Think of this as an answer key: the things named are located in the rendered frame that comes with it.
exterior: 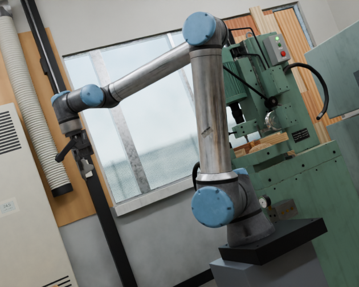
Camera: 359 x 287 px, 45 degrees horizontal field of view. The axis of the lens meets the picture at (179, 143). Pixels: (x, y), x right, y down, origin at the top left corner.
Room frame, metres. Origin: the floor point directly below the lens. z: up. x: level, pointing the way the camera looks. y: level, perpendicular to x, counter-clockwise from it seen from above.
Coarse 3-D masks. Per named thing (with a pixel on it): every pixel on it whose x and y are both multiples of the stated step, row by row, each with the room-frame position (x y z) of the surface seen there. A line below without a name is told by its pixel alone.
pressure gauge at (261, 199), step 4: (260, 196) 2.11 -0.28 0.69; (264, 196) 2.10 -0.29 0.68; (268, 196) 2.10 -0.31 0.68; (260, 200) 2.12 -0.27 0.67; (264, 200) 2.10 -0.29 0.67; (268, 200) 2.09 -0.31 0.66; (260, 204) 2.13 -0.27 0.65; (264, 204) 2.11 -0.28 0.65; (268, 204) 2.10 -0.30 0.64; (268, 208) 2.12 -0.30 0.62
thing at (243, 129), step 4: (252, 120) 2.44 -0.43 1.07; (256, 120) 2.45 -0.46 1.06; (240, 124) 2.40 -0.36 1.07; (244, 124) 2.41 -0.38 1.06; (248, 124) 2.42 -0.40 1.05; (252, 124) 2.44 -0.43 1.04; (232, 128) 2.44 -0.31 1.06; (236, 128) 2.41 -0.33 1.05; (240, 128) 2.40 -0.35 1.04; (244, 128) 2.41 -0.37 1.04; (248, 128) 2.42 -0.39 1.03; (252, 128) 2.43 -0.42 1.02; (256, 128) 2.44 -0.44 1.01; (240, 132) 2.39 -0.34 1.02; (244, 132) 2.40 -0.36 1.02; (248, 132) 2.42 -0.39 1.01; (252, 132) 2.43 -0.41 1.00; (236, 136) 2.43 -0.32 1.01; (240, 136) 2.40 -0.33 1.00; (244, 136) 2.44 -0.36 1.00
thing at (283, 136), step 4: (284, 132) 2.16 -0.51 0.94; (276, 136) 2.20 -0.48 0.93; (280, 136) 2.18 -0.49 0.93; (284, 136) 2.15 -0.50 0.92; (264, 140) 2.30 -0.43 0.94; (268, 140) 2.27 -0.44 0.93; (272, 140) 2.24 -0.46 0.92; (276, 140) 2.21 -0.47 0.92; (280, 140) 2.19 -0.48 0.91; (284, 140) 2.16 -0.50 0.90; (272, 144) 2.25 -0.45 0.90
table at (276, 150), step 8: (280, 144) 2.22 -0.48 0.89; (256, 152) 2.15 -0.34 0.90; (264, 152) 2.17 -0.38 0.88; (272, 152) 2.19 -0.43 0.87; (280, 152) 2.21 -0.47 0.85; (232, 160) 2.34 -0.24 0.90; (240, 160) 2.27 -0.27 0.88; (248, 160) 2.21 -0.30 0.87; (256, 160) 2.15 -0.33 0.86; (264, 160) 2.16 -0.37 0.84; (232, 168) 2.32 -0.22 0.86
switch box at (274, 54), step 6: (270, 36) 2.42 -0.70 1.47; (276, 36) 2.44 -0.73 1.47; (282, 36) 2.46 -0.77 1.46; (264, 42) 2.46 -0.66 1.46; (270, 42) 2.42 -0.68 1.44; (282, 42) 2.45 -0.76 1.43; (270, 48) 2.43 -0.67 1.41; (276, 48) 2.42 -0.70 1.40; (282, 48) 2.44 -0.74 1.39; (270, 54) 2.45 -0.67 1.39; (276, 54) 2.42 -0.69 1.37; (288, 54) 2.45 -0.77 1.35; (276, 60) 2.42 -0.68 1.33; (282, 60) 2.43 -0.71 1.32
